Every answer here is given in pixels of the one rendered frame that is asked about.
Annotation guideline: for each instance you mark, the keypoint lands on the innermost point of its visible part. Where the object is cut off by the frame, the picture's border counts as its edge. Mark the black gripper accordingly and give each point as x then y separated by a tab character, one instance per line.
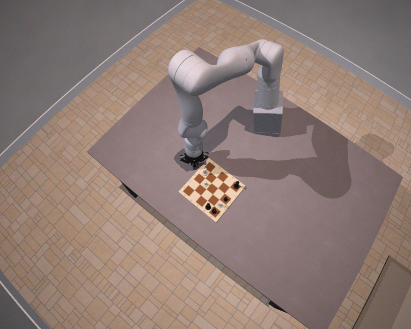
187	159

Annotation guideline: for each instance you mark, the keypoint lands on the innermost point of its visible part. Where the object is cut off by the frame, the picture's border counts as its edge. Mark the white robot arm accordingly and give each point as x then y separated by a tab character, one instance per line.
191	76

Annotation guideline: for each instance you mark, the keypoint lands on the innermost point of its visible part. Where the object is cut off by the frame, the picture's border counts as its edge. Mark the brown and cream chessboard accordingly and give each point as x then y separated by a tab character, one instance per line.
220	185

